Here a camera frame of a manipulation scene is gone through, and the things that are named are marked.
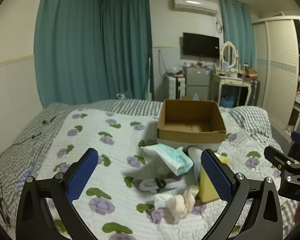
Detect black cable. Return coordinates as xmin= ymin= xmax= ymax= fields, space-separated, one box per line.
xmin=0 ymin=116 xmax=57 ymax=188

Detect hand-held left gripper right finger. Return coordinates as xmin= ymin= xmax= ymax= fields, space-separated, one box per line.
xmin=201 ymin=149 xmax=283 ymax=240

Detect cream cloth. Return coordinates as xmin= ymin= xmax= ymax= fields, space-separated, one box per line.
xmin=168 ymin=185 xmax=199 ymax=221

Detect white dressing table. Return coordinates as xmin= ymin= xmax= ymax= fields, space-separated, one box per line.
xmin=211 ymin=72 xmax=256 ymax=108

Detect white louvred wardrobe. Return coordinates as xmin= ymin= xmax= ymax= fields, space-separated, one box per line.
xmin=252 ymin=15 xmax=300 ymax=133

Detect black wall television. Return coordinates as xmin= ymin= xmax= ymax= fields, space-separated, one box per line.
xmin=182 ymin=32 xmax=220 ymax=59

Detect white side cabinet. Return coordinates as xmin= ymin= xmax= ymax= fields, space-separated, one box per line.
xmin=164 ymin=76 xmax=186 ymax=100

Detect white sock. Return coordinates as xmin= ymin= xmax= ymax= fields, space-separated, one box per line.
xmin=187 ymin=147 xmax=203 ymax=182

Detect white teal plastic packet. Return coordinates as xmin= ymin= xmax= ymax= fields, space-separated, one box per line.
xmin=140 ymin=144 xmax=194 ymax=176

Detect white mop pole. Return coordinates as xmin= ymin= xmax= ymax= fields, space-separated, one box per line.
xmin=145 ymin=57 xmax=153 ymax=101

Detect grey small fridge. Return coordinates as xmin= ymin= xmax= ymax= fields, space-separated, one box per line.
xmin=182 ymin=66 xmax=212 ymax=101

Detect cardboard box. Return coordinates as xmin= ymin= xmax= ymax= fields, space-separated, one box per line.
xmin=157 ymin=99 xmax=227 ymax=153

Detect oval white mirror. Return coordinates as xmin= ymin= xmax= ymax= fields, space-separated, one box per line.
xmin=220 ymin=41 xmax=237 ymax=68

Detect white air conditioner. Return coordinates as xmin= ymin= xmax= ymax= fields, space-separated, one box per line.
xmin=172 ymin=0 xmax=219 ymax=16

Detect wide teal curtain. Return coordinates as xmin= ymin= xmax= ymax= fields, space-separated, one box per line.
xmin=34 ymin=0 xmax=155 ymax=108

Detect grey checked pillow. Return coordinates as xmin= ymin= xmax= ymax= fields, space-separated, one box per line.
xmin=220 ymin=106 xmax=272 ymax=139

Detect white purple socks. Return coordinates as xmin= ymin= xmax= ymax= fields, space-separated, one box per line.
xmin=139 ymin=177 xmax=183 ymax=193

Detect blue storage basket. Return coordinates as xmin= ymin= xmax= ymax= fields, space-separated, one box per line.
xmin=219 ymin=97 xmax=237 ymax=108

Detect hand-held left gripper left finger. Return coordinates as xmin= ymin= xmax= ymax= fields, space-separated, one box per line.
xmin=15 ymin=148 xmax=99 ymax=240

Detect narrow teal curtain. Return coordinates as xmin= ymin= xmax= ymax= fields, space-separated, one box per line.
xmin=219 ymin=0 xmax=256 ymax=68

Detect white flowered quilt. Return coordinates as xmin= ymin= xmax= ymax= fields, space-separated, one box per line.
xmin=36 ymin=108 xmax=299 ymax=240

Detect white cloth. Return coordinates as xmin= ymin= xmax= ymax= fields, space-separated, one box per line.
xmin=152 ymin=192 xmax=176 ymax=210

